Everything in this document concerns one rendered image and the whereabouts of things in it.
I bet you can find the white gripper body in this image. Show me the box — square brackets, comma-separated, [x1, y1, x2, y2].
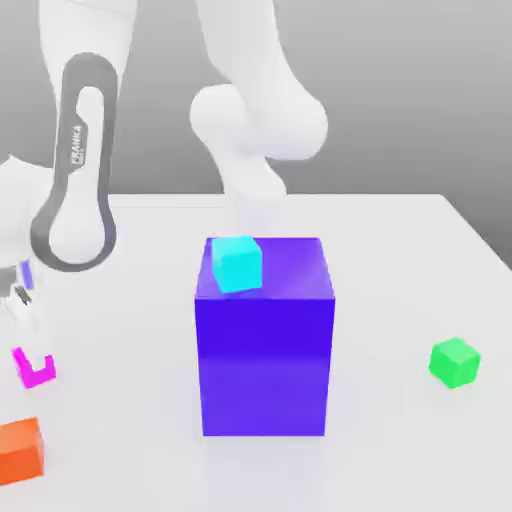
[2, 297, 54, 372]

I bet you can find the small magenta cube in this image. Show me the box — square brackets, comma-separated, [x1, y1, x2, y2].
[10, 346, 58, 390]

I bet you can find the small orange cube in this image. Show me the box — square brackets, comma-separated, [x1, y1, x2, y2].
[0, 416, 46, 488]

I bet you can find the small cyan cube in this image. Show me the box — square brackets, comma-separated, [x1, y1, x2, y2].
[210, 234, 264, 295]

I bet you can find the small green cube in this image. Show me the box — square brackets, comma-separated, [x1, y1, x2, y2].
[428, 336, 482, 390]

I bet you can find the large purple box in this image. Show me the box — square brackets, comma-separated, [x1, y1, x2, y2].
[193, 236, 337, 438]

